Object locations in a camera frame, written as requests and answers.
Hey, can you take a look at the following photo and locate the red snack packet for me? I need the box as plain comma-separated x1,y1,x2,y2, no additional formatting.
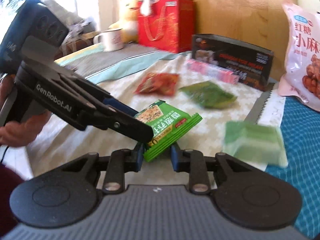
135,73,180,96

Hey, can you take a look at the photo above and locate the pale green packet stack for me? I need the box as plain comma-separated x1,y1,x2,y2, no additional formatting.
222,121,289,168

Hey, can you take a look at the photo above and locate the green snack packet stack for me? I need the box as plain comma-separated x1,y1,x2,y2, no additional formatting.
135,100,202,162

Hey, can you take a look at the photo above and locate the person's left hand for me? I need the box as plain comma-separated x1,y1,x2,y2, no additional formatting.
1,75,52,147

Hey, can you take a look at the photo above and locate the patterned bed sheet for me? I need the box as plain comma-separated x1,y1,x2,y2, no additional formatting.
27,45,261,176

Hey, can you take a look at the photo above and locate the white enamel mug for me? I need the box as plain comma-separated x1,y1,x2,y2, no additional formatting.
93,28,124,52

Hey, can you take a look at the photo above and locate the yellow duck plush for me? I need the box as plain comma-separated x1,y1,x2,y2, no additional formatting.
109,0,140,43

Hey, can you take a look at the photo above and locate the teal checked cloth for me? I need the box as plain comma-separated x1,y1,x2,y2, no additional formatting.
266,97,319,239

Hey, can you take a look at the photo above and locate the red gift box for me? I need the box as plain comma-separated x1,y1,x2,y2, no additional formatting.
138,0,195,53

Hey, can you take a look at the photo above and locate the dark green snack packet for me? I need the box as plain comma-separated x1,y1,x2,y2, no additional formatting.
179,81,238,109

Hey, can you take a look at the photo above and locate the pink long box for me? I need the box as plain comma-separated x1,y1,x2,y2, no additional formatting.
185,59,239,85

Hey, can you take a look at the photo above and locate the pink fried twist bag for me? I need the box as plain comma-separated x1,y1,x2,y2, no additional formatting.
278,3,319,112

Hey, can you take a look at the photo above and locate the black rectangular box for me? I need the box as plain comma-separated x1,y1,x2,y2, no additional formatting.
192,34,274,91

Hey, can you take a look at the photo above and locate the brown wooden headboard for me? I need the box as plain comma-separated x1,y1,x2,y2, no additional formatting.
194,0,297,80

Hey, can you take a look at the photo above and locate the dark blue camera unit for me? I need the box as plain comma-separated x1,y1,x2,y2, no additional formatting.
1,0,69,74

